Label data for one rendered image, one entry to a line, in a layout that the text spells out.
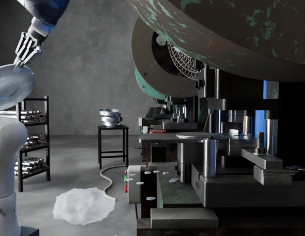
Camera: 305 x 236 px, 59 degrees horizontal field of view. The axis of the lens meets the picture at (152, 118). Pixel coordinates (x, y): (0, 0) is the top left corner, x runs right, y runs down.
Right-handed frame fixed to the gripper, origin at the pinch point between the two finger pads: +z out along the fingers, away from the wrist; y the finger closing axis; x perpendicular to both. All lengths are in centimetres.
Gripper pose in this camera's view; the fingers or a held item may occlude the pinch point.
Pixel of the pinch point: (18, 65)
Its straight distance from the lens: 137.7
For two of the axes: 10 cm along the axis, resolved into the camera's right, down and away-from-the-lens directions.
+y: -6.4, -7.2, 2.7
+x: -4.3, 0.4, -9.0
